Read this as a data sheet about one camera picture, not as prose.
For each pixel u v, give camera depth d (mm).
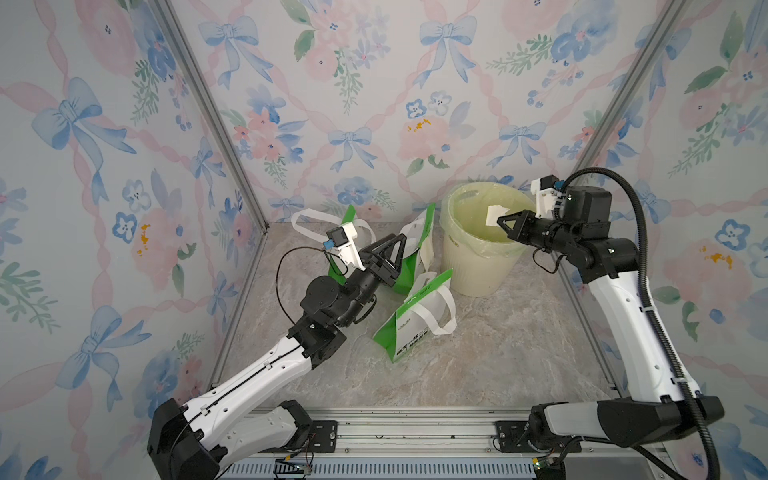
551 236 558
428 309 697
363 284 541
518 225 599
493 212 703
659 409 374
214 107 861
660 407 374
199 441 387
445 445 733
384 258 541
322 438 746
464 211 930
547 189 595
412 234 949
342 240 526
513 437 744
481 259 759
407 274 924
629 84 802
